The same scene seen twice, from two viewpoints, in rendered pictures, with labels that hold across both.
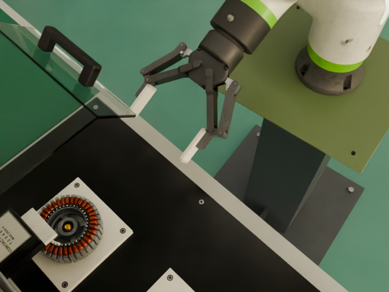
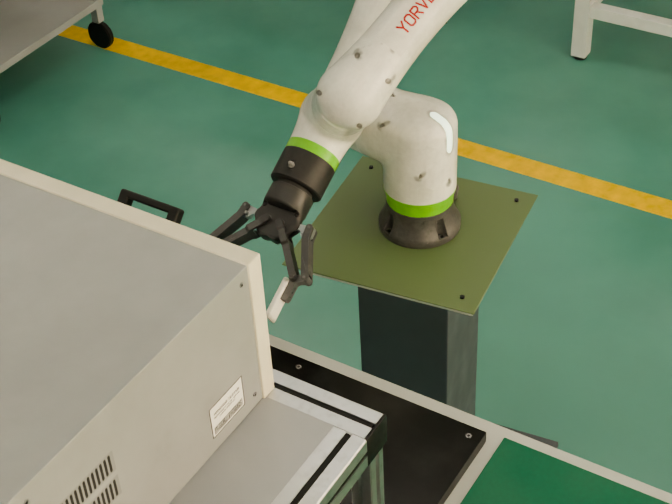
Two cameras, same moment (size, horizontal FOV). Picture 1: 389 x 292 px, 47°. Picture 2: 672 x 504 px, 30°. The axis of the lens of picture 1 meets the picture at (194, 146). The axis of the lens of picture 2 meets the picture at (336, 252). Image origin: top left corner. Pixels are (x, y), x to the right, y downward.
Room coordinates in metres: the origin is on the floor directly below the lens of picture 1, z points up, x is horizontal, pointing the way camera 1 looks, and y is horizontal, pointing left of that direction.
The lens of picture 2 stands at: (-1.09, 0.17, 2.16)
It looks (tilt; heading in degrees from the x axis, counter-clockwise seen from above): 39 degrees down; 350
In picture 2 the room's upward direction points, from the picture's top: 3 degrees counter-clockwise
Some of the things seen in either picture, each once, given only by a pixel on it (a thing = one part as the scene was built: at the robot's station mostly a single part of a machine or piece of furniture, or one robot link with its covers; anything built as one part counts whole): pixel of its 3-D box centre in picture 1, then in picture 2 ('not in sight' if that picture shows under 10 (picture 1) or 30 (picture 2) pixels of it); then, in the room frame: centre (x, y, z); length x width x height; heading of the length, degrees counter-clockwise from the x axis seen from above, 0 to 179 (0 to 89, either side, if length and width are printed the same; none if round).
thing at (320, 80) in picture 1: (338, 42); (424, 192); (0.70, -0.32, 0.78); 0.26 x 0.15 x 0.06; 155
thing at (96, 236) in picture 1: (68, 227); not in sight; (0.26, 0.21, 0.80); 0.11 x 0.11 x 0.04
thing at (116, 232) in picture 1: (72, 233); not in sight; (0.26, 0.21, 0.78); 0.15 x 0.15 x 0.01; 46
